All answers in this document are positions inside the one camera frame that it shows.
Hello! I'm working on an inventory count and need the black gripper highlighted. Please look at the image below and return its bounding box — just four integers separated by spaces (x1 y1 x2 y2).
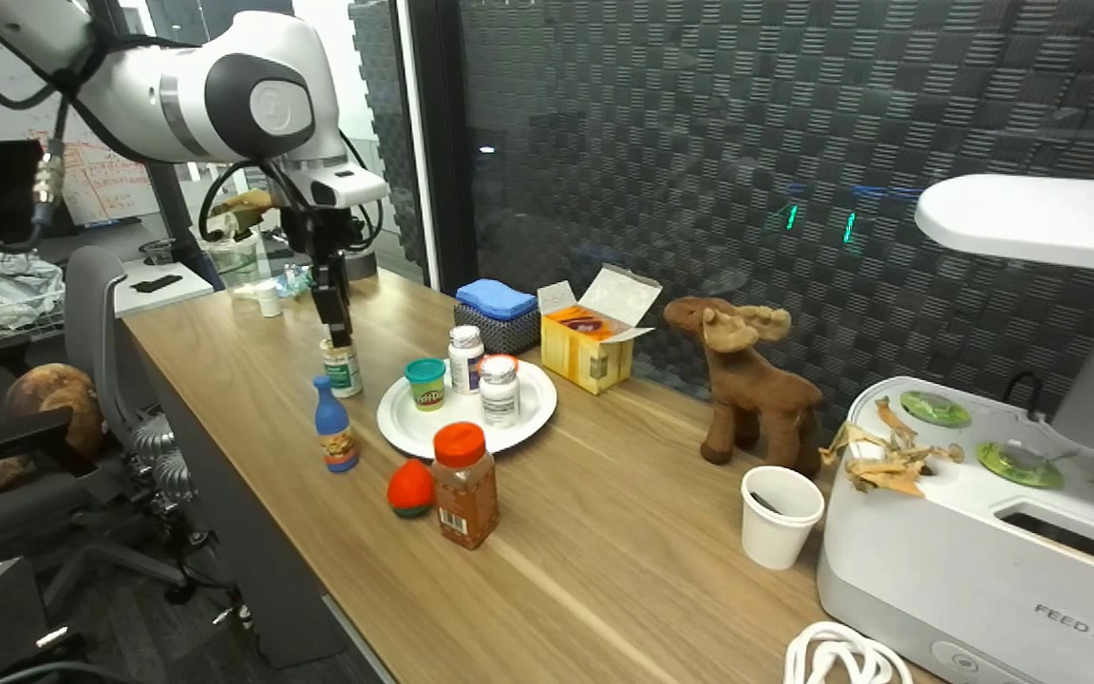
279 210 358 347

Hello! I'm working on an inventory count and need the white bottle green label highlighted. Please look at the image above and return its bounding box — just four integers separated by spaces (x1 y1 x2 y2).
320 333 362 399

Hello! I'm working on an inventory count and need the teal lid green jar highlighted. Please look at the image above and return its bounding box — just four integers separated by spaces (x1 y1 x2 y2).
402 357 445 409

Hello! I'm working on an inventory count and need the white bottle dark label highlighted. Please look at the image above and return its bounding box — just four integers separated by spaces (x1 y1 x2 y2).
449 322 481 393

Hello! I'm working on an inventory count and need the orange lid spice jar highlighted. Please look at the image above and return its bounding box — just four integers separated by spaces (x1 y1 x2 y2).
432 423 498 547

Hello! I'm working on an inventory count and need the white pill bottle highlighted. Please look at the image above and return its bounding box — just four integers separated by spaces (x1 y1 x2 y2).
478 354 520 423

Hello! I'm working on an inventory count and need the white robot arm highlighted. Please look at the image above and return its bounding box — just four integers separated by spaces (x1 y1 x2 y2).
0 0 387 347

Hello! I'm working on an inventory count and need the white paper plate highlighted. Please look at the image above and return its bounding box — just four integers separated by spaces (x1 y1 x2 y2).
373 357 563 464

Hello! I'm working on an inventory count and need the blue sponge on grey box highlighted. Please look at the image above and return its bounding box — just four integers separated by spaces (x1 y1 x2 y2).
455 278 539 354

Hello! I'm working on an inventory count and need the blue toy bottle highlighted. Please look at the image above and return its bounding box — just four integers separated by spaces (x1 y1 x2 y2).
311 375 362 474

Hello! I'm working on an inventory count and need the red strawberry toy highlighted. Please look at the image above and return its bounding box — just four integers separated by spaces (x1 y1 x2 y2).
387 459 432 518

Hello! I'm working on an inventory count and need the yellow cardboard box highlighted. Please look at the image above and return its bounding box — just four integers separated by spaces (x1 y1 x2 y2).
534 266 660 394

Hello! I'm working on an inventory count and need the brown moose plush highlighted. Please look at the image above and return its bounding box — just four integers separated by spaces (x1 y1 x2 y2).
665 298 822 474

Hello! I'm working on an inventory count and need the white paper cup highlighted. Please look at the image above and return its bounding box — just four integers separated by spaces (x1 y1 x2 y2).
740 466 822 570

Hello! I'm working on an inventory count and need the white appliance base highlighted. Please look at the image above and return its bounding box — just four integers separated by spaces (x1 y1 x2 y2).
815 375 1094 684

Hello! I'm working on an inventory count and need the white rope coil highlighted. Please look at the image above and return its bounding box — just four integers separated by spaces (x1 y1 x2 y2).
779 616 916 684

